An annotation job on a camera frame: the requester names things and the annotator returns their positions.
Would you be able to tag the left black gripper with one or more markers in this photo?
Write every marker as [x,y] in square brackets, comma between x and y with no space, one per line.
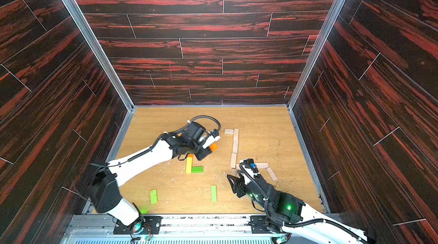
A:
[206,152]

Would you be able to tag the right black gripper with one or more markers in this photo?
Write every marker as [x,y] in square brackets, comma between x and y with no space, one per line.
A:
[242,182]

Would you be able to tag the yellow block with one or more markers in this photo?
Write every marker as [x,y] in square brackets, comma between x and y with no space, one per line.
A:
[189,162]

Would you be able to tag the small green block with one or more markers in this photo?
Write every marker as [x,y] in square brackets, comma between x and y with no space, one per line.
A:
[197,169]

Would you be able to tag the short natural wood block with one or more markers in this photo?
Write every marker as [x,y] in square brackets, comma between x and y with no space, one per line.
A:
[229,131]

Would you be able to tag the natural wood block neck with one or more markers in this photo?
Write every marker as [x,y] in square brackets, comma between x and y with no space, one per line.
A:
[235,147]
[236,134]

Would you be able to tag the natural wood block neck top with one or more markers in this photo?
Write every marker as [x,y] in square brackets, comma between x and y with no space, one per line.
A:
[236,134]

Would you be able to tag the natural wood block body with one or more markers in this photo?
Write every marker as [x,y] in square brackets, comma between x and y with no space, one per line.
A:
[233,160]

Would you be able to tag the light green block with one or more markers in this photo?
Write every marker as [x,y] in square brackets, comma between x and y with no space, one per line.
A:
[153,196]
[214,193]

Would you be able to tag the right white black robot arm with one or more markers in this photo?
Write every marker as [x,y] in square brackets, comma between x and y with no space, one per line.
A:
[288,215]

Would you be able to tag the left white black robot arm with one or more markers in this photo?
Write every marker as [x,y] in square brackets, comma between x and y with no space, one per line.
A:
[103,190]

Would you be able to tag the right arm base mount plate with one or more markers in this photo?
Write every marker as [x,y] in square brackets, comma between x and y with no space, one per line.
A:
[261,224]

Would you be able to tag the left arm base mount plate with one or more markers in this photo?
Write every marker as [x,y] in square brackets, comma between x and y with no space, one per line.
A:
[145,225]

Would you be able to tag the aluminium front rail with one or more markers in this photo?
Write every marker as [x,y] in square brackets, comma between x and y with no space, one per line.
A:
[172,229]

